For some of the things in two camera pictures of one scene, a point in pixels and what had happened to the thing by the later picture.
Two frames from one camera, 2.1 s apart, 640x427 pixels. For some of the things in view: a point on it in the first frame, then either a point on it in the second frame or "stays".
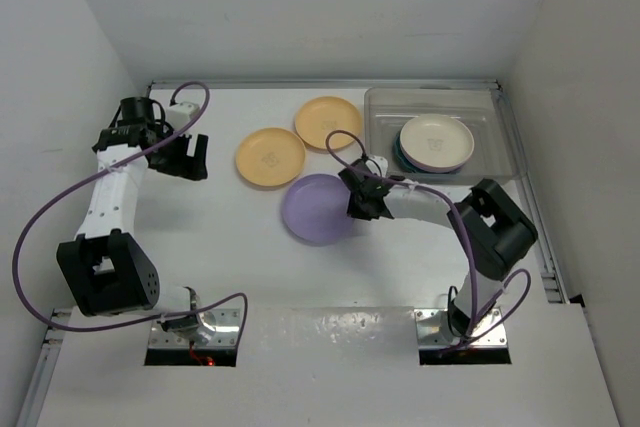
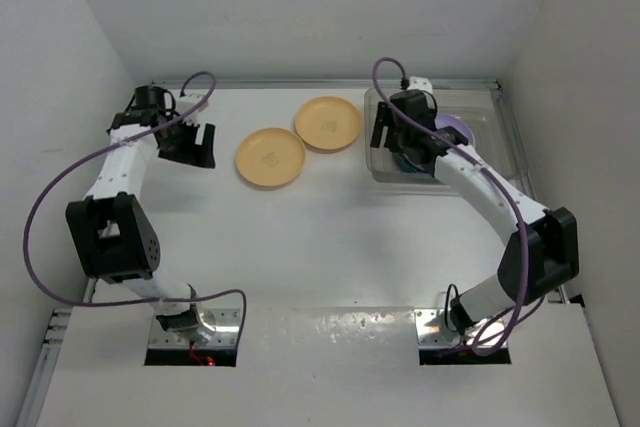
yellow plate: (270, 156) stays
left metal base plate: (220, 329) stays
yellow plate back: (316, 117) stays
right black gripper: (355, 212) → (385, 120)
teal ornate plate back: (406, 163) stays
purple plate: (315, 209) → (458, 124)
